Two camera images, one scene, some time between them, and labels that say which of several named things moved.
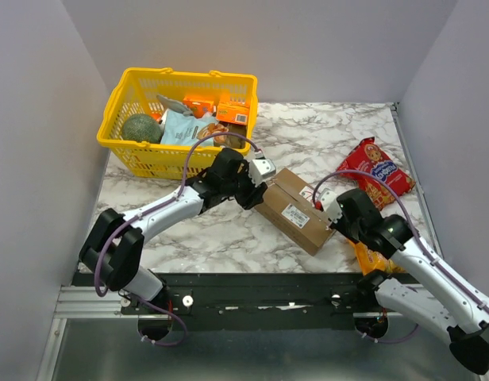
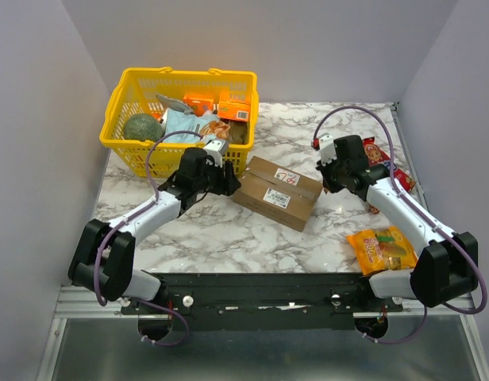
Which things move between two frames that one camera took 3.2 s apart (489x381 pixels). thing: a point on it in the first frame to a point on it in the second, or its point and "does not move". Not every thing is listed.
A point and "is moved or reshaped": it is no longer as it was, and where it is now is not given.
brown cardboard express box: [288, 208] is moved or reshaped
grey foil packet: [175, 105] does not move
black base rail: [262, 302] does not move
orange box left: [199, 105] does not move
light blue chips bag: [178, 128] does not move
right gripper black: [339, 225] to [329, 175]
